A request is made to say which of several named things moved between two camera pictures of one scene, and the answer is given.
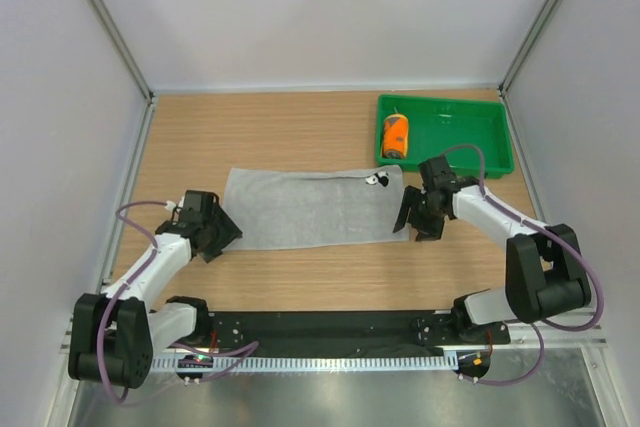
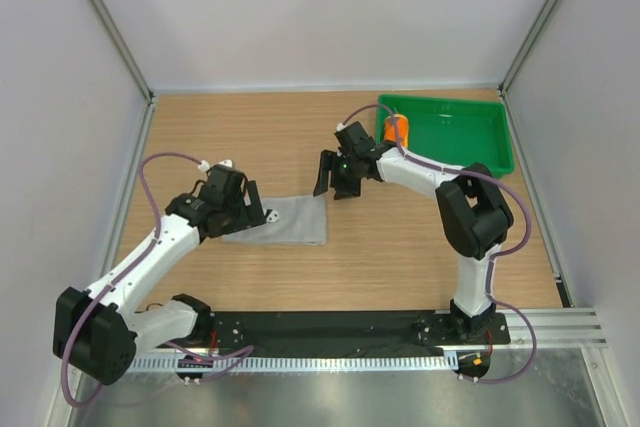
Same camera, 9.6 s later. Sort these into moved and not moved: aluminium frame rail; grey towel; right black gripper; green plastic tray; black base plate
Moved: grey towel; right black gripper
Not moved: aluminium frame rail; green plastic tray; black base plate
